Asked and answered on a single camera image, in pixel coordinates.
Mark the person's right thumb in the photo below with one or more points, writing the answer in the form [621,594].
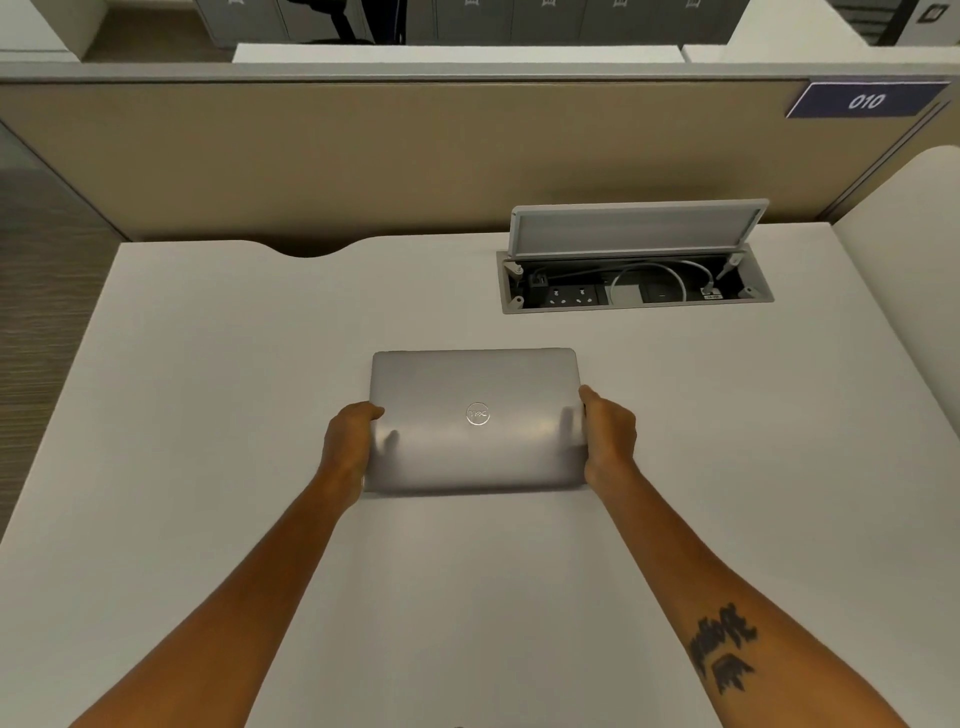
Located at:
[591,396]

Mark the person's left hand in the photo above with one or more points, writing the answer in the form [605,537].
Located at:
[346,444]

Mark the blue desk number sign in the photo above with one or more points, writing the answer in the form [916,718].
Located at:
[862,100]

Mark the person's left thumb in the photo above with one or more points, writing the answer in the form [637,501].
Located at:
[367,410]

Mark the grey storage cabinets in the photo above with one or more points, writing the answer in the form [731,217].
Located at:
[465,19]

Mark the black office chair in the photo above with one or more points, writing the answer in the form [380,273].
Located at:
[337,19]

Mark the beige desk partition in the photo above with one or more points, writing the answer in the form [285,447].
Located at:
[420,150]

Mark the silver laptop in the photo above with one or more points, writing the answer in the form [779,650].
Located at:
[476,420]

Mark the person's right hand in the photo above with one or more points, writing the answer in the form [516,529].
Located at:
[609,439]

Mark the black power socket strip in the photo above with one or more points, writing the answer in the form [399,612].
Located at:
[576,295]

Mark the person's left forearm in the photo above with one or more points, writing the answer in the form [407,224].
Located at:
[225,607]

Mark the person's right forearm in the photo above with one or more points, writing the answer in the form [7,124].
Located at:
[720,600]

